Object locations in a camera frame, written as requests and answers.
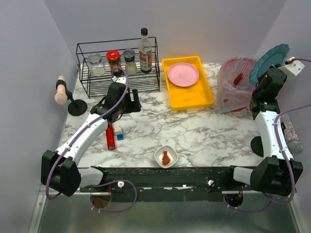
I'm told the fried chicken drumstick toy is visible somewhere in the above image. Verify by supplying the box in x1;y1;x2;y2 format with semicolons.
162;150;173;166

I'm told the dark sauce glass bottle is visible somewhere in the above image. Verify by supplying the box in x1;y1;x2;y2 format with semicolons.
138;28;152;73

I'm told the clear glass salt jar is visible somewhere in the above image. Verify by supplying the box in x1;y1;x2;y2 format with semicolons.
88;53;106;77

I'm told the red lid sauce jar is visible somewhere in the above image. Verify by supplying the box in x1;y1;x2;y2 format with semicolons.
106;50;123;77

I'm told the pink round plate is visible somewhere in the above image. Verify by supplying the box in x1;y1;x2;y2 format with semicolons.
167;62;199;87

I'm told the teal glass plate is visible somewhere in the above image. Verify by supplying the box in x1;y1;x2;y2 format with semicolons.
249;44;290;84

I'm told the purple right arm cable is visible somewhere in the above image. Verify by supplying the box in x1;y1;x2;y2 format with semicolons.
223;57;311;213

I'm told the yellow plastic tray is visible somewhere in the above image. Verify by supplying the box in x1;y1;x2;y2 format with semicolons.
162;56;214;111

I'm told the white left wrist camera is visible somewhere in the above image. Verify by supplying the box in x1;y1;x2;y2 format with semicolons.
111;76;128;84

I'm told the red cylindrical can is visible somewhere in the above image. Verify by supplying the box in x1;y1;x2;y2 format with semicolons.
105;125;116;150

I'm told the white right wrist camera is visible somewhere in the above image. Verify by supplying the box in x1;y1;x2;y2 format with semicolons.
282;57;305;79

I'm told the pink mesh waste basket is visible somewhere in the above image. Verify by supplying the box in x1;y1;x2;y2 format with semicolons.
216;55;258;113

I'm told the small white square dish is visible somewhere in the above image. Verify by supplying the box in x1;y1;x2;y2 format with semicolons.
154;146;179;168

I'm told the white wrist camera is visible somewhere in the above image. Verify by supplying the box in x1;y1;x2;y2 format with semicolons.
111;76;128;84
282;57;305;79

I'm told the grey cap salt grinder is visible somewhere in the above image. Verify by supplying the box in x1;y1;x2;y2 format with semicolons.
122;49;137;75

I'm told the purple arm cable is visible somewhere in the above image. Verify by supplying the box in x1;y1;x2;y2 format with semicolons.
45;67;138;214
223;57;311;213

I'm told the black wire rack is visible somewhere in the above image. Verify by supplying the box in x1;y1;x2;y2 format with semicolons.
76;36;160;98

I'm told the glitter microphone on stand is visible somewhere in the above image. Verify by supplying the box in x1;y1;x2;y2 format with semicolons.
250;114;304;157

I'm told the brown grilled meat toy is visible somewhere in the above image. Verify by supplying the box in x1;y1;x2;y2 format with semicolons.
233;73;243;86

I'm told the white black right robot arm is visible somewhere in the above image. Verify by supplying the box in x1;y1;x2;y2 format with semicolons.
233;67;303;196

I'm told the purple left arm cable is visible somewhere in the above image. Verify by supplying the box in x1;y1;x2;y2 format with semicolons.
45;67;138;214

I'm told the blue toy brick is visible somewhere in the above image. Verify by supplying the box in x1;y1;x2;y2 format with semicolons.
117;134;124;141

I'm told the black mounting base rail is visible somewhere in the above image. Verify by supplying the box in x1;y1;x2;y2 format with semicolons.
80;166;258;202

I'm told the aluminium extrusion rail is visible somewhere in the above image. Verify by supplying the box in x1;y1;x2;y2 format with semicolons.
38;184;88;196

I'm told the white toy brick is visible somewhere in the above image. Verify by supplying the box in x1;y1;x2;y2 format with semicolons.
114;126;123;135

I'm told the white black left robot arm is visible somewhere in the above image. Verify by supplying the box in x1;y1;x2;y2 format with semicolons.
41;82;141;197

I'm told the beige handle on black stand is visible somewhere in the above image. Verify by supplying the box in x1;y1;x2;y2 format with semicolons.
54;76;87;117

